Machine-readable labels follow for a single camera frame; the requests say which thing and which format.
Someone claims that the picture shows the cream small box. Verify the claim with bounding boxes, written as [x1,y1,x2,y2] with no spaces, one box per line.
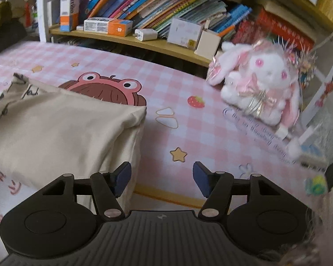
[194,30,221,59]

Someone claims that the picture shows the white square box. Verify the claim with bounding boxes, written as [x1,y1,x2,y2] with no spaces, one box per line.
[167,18,203,51]

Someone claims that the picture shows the wooden shelf board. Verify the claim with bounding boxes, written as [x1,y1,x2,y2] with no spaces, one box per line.
[49,24,211,67]

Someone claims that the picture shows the white shelf post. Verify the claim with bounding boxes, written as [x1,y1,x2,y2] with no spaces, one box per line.
[36,0,53,43]

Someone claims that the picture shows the pink checkered bed sheet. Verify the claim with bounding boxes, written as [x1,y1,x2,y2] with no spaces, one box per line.
[0,40,333,261]

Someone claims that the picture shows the pink white plush bunny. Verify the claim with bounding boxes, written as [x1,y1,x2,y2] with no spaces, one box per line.
[206,39,300,139]

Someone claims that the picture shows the row of colourful books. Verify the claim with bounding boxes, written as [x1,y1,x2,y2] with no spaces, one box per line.
[79,0,315,50]

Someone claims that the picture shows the dark olive garment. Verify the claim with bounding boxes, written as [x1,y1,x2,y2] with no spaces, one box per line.
[0,0,27,53]

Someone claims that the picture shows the flat white orange box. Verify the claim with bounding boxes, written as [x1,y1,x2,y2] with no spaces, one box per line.
[83,18,133,37]

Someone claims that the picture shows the beige canvas storage bag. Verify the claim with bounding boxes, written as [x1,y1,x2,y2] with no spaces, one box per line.
[0,73,147,209]

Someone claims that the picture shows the tall white orange blue box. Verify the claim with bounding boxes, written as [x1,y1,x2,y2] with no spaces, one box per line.
[59,0,80,32]

